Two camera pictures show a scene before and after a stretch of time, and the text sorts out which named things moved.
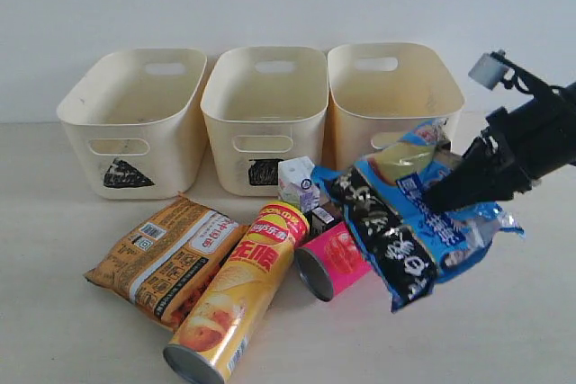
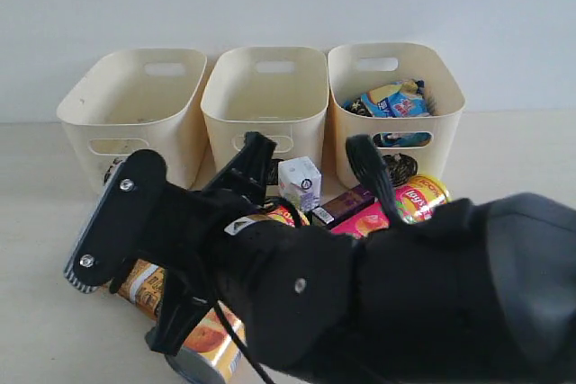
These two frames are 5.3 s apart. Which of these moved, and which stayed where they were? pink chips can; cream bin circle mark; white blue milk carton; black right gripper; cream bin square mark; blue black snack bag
Moved: blue black snack bag; pink chips can; black right gripper
Stayed: cream bin square mark; white blue milk carton; cream bin circle mark
